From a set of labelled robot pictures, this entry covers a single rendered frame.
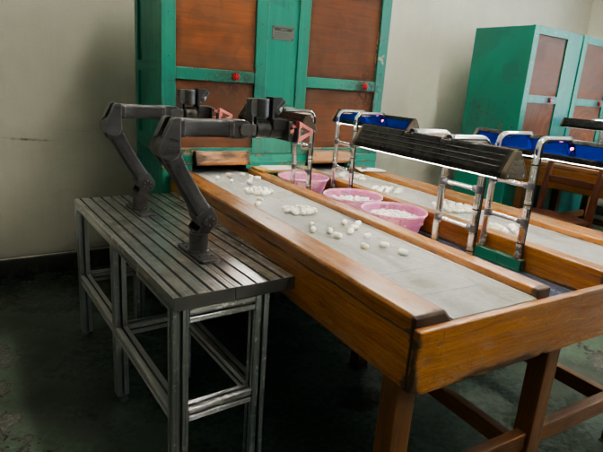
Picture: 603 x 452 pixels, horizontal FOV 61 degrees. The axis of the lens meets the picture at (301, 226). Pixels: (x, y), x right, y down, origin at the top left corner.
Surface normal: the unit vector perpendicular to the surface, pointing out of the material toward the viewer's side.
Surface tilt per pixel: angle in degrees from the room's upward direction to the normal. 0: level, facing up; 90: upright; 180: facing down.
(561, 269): 90
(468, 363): 90
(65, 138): 90
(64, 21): 90
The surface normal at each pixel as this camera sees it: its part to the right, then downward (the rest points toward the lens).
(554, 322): 0.50, 0.26
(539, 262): -0.86, 0.08
